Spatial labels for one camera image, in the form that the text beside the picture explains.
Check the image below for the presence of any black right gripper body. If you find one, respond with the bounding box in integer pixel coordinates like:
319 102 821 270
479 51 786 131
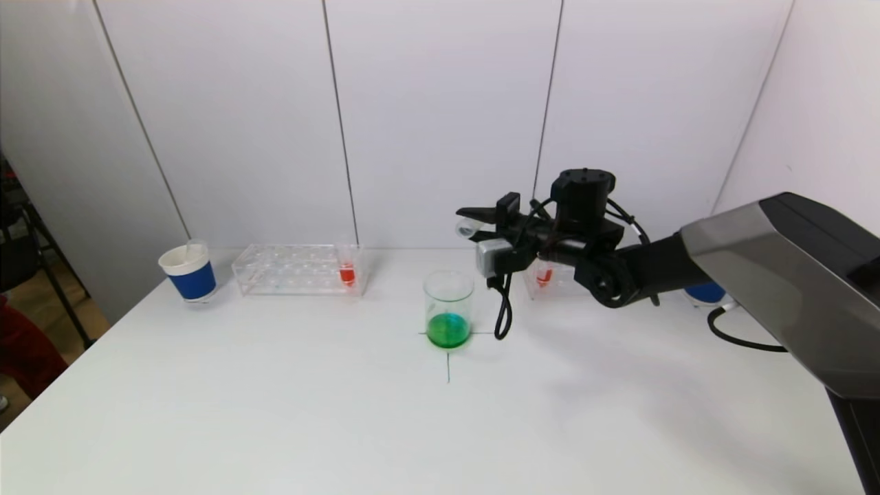
495 192 557 261

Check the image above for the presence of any clear acrylic test tube rack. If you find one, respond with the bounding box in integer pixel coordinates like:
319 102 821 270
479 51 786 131
232 243 366 298
525 258 589 300

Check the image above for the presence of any clear glass beaker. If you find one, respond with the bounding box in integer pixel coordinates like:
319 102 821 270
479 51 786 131
423 271 475 349

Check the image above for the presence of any red pigment test tube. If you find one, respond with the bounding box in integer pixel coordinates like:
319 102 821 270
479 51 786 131
334 235 358 288

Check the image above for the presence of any blue white paper cup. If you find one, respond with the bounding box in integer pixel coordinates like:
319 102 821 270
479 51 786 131
687 279 738 309
158 245 219 305

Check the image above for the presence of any dark red clothing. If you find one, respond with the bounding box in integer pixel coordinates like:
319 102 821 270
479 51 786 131
0 292 69 401

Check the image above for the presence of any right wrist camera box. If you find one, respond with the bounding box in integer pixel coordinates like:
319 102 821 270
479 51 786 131
476 239 515 278

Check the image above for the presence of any black right camera cable loop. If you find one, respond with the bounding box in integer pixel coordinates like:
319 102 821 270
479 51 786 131
491 273 515 342

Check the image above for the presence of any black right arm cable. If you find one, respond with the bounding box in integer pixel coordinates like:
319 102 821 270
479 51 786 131
707 306 789 354

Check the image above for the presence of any black chair frame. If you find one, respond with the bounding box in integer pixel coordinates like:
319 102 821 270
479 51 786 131
0 148 96 351

